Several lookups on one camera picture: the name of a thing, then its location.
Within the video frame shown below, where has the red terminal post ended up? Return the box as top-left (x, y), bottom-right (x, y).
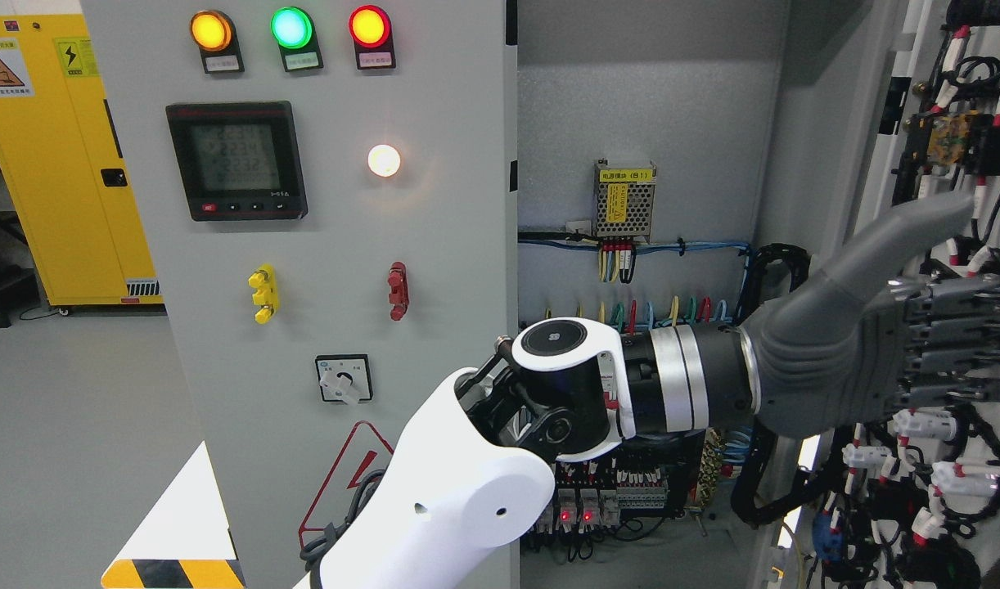
top-left (387, 261), bottom-right (410, 321)

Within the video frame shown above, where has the red electric danger sticker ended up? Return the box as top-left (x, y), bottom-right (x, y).
top-left (298, 420), bottom-right (393, 548)

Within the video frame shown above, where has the orange indicator light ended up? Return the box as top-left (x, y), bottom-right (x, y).
top-left (189, 10), bottom-right (245, 74)

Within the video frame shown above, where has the yellow safety cabinet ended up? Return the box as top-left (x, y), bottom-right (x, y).
top-left (0, 14), bottom-right (163, 307)

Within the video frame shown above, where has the left door rotary selector switch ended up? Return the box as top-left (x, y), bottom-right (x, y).
top-left (314, 353), bottom-right (374, 406)

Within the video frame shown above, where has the white indicator light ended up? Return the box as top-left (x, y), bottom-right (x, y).
top-left (367, 144), bottom-right (403, 178)

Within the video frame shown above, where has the right black cable conduit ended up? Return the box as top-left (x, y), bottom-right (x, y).
top-left (729, 243), bottom-right (813, 527)

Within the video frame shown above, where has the black digital power meter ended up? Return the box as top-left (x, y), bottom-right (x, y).
top-left (164, 101), bottom-right (309, 223)

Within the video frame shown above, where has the grey cabinet door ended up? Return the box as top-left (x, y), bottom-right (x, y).
top-left (82, 1), bottom-right (516, 588)
top-left (745, 0), bottom-right (1000, 589)

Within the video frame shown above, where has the lower relay terminal row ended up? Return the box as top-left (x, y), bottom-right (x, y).
top-left (529, 454), bottom-right (672, 537)

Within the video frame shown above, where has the grey robot hand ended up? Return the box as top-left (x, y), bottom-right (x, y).
top-left (744, 191), bottom-right (1000, 439)

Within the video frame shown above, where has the red indicator light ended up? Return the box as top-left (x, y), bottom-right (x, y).
top-left (348, 5), bottom-right (398, 70)

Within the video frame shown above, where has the metal mesh power supply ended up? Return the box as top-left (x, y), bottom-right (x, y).
top-left (593, 158), bottom-right (657, 243)

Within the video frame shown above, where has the green indicator light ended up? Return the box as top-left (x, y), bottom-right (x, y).
top-left (269, 7), bottom-right (324, 72)

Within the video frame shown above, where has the yellow terminal post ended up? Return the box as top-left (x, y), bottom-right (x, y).
top-left (248, 263), bottom-right (280, 325)

